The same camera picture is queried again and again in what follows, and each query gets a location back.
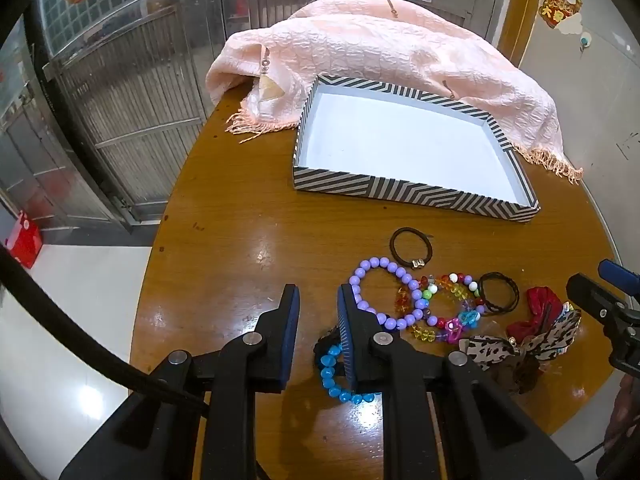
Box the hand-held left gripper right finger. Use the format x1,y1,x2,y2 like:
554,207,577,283
337,284,583,480

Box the orange yellow crystal bracelet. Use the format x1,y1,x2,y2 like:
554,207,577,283
396,274,483,345

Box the brown hair tie metal clasp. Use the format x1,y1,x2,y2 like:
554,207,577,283
389,226,433,267

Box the black cable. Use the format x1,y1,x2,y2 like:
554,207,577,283
0,245,211,416

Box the red paper bag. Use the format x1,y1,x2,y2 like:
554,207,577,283
4,210,43,269

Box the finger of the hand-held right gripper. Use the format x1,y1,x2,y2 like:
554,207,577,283
598,259,640,287
566,272,628,333

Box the red gold wall decoration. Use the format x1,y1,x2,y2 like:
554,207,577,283
539,0,583,31

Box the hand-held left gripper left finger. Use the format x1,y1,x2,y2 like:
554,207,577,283
59,284,301,480

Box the black white striped box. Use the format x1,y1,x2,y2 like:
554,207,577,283
292,75,541,223

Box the wooden door frame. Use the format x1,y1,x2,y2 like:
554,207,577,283
492,0,548,68

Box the black scrunchie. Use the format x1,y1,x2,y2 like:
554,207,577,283
314,325,346,376

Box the pink fringed scarf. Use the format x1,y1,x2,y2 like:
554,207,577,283
206,0,585,186

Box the mixed colour bead bracelet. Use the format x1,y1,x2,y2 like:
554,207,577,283
420,272,488,328

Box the person's right hand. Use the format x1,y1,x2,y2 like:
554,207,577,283
606,374,640,461

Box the black braided hair tie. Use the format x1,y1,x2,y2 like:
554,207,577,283
477,271,521,316

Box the leopard print bow scrunchie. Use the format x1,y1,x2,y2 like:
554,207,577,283
459,305,583,393

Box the blue bead bracelet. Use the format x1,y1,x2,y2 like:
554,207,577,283
320,342,376,406

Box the metal door round red sticker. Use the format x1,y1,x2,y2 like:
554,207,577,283
30,0,223,231

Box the red scrunchie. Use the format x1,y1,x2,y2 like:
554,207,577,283
506,285,568,341

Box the purple bead bracelet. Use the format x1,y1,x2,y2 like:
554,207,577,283
349,257,432,331

